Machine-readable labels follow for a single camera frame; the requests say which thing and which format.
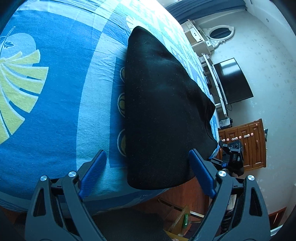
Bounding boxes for black pants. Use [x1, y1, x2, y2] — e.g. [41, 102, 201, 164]
[125, 26, 218, 190]

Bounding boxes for brown wooden cabinet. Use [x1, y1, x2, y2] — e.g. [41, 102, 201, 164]
[219, 119, 266, 170]

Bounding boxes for black set-top box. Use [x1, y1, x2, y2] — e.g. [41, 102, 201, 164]
[219, 118, 233, 130]

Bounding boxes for green bottle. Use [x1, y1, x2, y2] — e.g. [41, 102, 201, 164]
[182, 213, 190, 230]

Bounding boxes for black flat television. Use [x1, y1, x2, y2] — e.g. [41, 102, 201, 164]
[214, 58, 253, 104]

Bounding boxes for white tv stand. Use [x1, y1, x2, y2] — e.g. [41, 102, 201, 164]
[199, 53, 228, 118]

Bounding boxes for blue patterned bed sheet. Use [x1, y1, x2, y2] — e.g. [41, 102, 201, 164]
[1, 1, 209, 213]

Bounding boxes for white dressing table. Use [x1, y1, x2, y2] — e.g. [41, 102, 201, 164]
[181, 20, 214, 57]

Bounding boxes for white oval vanity mirror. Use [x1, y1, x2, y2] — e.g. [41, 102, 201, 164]
[202, 25, 235, 49]

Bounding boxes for blue right curtain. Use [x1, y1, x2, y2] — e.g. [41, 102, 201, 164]
[166, 0, 246, 24]

